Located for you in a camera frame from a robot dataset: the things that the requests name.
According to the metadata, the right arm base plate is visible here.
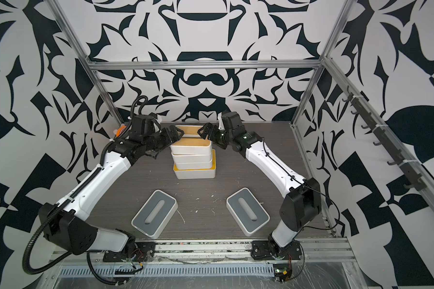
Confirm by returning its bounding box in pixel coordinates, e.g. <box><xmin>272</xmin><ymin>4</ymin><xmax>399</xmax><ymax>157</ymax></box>
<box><xmin>250</xmin><ymin>240</ymin><xmax>303</xmax><ymax>261</ymax></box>

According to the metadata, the black wall hook rack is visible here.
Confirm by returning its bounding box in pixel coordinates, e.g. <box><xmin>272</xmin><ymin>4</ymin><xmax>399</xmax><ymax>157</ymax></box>
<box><xmin>343</xmin><ymin>88</ymin><xmax>427</xmax><ymax>191</ymax></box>

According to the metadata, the aluminium frame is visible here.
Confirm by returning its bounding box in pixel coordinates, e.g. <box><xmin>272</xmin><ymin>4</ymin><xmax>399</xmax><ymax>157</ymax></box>
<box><xmin>45</xmin><ymin>0</ymin><xmax>434</xmax><ymax>239</ymax></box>

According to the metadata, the wood tissue box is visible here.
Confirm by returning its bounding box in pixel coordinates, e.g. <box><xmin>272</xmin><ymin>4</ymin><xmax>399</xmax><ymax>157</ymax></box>
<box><xmin>170</xmin><ymin>125</ymin><xmax>212</xmax><ymax>155</ymax></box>
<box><xmin>171</xmin><ymin>152</ymin><xmax>213</xmax><ymax>164</ymax></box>
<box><xmin>174</xmin><ymin>160</ymin><xmax>214</xmax><ymax>171</ymax></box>

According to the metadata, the cartoon boy plush toy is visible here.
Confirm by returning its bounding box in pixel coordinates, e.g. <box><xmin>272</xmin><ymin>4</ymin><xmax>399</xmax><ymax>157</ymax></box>
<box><xmin>114</xmin><ymin>124</ymin><xmax>127</xmax><ymax>138</ymax></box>

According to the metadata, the white slotted cable duct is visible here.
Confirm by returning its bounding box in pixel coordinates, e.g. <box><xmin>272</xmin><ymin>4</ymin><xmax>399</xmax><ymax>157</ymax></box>
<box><xmin>57</xmin><ymin>263</ymin><xmax>276</xmax><ymax>279</ymax></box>

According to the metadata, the wood top tissue box front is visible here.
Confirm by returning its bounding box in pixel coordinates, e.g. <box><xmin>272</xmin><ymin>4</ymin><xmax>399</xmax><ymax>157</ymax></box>
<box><xmin>170</xmin><ymin>125</ymin><xmax>212</xmax><ymax>155</ymax></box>

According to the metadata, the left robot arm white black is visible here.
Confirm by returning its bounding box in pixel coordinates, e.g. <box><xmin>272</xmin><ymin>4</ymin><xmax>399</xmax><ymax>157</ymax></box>
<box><xmin>22</xmin><ymin>114</ymin><xmax>184</xmax><ymax>275</ymax></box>

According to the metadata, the grey top tissue box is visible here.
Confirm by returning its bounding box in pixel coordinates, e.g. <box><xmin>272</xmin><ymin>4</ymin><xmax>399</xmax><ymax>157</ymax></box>
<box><xmin>226</xmin><ymin>187</ymin><xmax>271</xmax><ymax>237</ymax></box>
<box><xmin>131</xmin><ymin>190</ymin><xmax>178</xmax><ymax>239</ymax></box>

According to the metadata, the yellow top tissue box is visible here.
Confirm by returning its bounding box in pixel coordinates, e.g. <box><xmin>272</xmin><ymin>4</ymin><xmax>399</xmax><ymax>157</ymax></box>
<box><xmin>173</xmin><ymin>149</ymin><xmax>217</xmax><ymax>179</ymax></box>

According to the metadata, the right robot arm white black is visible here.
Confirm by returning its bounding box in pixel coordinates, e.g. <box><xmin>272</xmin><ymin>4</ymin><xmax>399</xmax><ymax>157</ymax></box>
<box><xmin>197</xmin><ymin>112</ymin><xmax>330</xmax><ymax>251</ymax></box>

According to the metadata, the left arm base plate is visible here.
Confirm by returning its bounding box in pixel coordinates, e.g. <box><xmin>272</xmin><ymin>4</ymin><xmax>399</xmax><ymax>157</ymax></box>
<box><xmin>102</xmin><ymin>242</ymin><xmax>156</xmax><ymax>263</ymax></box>

